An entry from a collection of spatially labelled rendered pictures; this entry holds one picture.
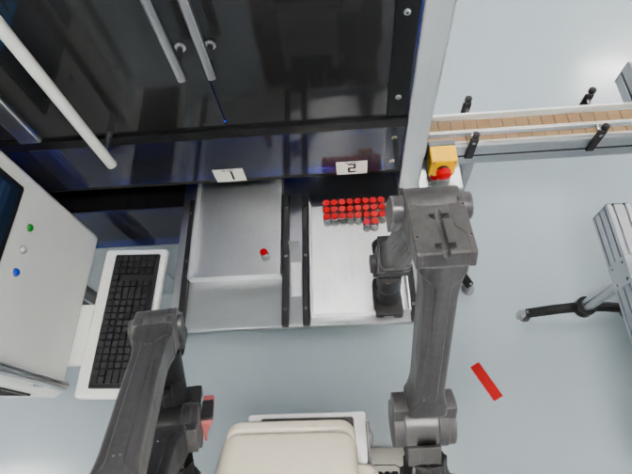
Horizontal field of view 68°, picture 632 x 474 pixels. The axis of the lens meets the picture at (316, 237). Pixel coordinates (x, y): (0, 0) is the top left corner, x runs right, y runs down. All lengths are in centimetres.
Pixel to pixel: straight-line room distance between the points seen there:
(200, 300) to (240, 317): 13
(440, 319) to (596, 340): 177
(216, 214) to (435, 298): 94
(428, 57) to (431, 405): 66
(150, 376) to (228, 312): 65
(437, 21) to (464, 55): 214
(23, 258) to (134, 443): 83
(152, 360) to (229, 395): 148
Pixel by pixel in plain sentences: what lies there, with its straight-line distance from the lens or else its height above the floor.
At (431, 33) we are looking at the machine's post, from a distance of 101.
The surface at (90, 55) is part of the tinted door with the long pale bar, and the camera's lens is 111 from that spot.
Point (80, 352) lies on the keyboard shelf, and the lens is 155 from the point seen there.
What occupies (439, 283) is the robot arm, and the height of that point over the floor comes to 153.
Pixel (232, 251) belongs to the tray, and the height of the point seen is 88.
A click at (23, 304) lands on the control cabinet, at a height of 105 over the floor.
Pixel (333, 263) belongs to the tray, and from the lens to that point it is 133.
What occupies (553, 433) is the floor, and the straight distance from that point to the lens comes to 225.
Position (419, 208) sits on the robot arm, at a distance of 63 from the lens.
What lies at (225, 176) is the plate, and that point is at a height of 102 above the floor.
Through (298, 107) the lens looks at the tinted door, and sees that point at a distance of 113.
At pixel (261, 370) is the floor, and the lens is 218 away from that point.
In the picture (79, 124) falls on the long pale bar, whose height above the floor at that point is 135.
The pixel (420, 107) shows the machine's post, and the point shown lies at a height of 124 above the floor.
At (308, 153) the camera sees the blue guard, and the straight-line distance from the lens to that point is 126.
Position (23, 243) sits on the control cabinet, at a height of 112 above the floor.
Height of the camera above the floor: 210
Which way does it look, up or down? 63 degrees down
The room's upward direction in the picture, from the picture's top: 10 degrees counter-clockwise
